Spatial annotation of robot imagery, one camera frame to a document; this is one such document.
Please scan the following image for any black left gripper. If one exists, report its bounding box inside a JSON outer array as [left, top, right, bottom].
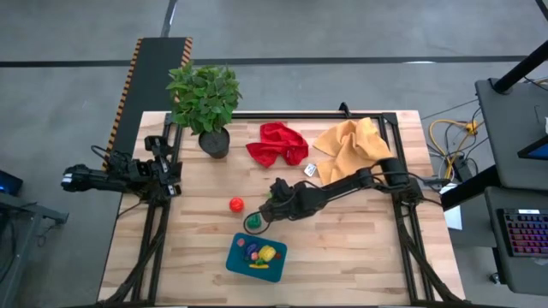
[[143, 134, 183, 199]]

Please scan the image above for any yellow toy pepper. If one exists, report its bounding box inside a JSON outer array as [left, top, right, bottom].
[[258, 245, 277, 264]]

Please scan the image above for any red cloth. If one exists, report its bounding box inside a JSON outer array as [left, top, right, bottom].
[[245, 121, 310, 169]]

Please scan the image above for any green potted plant black pot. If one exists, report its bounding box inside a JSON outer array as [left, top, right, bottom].
[[165, 61, 243, 160]]

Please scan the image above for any teal plastic container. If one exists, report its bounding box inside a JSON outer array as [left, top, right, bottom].
[[225, 232, 288, 283]]

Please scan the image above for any orange cloth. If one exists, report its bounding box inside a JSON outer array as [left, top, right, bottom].
[[313, 116, 394, 186]]

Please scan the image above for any black hazard-striped floor mat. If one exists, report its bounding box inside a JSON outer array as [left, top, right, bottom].
[[102, 37, 194, 170]]

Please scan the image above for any dark device with blue light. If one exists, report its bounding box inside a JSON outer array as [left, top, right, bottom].
[[0, 169, 24, 198]]

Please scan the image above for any grey metal stand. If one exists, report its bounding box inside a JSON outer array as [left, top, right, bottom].
[[0, 192, 69, 308]]

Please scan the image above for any white paper sheet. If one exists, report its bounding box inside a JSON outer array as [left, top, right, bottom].
[[439, 182, 464, 232]]

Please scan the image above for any black power strip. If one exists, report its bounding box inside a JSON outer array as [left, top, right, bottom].
[[453, 154, 474, 183]]

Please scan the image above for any grey desk under keyboard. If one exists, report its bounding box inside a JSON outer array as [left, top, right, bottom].
[[483, 186, 548, 297]]

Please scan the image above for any grey desk with pole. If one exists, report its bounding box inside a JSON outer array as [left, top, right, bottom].
[[474, 78, 548, 192]]

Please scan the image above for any backlit black keyboard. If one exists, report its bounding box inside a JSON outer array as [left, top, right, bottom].
[[496, 208, 548, 259]]

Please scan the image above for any tablet with blue screen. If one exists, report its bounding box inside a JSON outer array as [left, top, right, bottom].
[[516, 135, 548, 162]]

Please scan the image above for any black pole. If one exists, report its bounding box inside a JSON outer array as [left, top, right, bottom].
[[491, 40, 548, 95]]

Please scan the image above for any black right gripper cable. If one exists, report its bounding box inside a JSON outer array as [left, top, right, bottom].
[[242, 208, 276, 236]]

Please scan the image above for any black aluminium frame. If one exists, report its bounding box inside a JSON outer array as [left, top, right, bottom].
[[97, 111, 468, 308]]

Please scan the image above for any yellow cable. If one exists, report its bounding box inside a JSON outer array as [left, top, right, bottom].
[[429, 118, 485, 181]]

